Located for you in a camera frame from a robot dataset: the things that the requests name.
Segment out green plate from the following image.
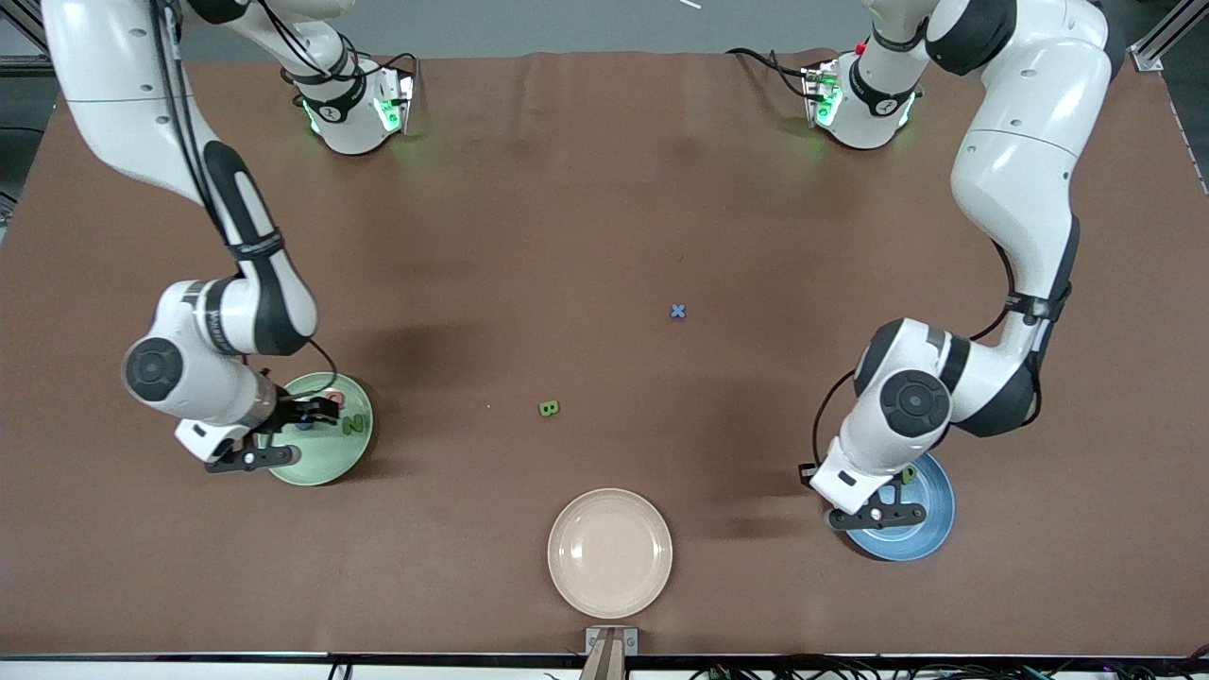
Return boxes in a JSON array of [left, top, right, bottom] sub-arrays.
[[267, 371, 375, 487]]

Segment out blue plate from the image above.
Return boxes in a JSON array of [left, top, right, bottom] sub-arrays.
[[843, 451, 956, 563]]

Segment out cream plate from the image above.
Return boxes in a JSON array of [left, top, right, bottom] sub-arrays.
[[548, 488, 673, 621]]

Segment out brown table cover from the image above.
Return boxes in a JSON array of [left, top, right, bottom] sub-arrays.
[[0, 49, 1209, 659]]

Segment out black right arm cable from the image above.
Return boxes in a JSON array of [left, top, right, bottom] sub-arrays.
[[151, 0, 341, 402]]

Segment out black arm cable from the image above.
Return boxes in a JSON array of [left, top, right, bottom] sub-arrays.
[[151, 0, 341, 402], [810, 236, 1049, 468]]

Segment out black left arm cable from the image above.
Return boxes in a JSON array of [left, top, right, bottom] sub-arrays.
[[810, 236, 1049, 468]]

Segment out black cable bundle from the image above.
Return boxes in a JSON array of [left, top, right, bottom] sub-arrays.
[[690, 645, 1209, 680]]

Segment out wooden camera mount bracket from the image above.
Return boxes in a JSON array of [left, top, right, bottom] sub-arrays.
[[585, 626, 639, 680]]

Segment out silver right arm base bracket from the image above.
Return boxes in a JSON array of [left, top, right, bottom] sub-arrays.
[[376, 68, 417, 135]]

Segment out black right base cable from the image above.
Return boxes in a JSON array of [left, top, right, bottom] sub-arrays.
[[359, 51, 418, 105]]

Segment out black base cable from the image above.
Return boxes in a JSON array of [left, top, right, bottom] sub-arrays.
[[359, 51, 418, 105], [725, 45, 815, 100]]

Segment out silver left arm base bracket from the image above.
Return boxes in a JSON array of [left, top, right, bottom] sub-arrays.
[[801, 59, 843, 130]]

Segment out black left base cable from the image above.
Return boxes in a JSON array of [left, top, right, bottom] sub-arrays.
[[725, 45, 815, 100]]

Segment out aluminium frame extrusion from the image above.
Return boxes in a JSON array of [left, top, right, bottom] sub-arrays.
[[0, 0, 58, 78], [1129, 0, 1193, 73]]

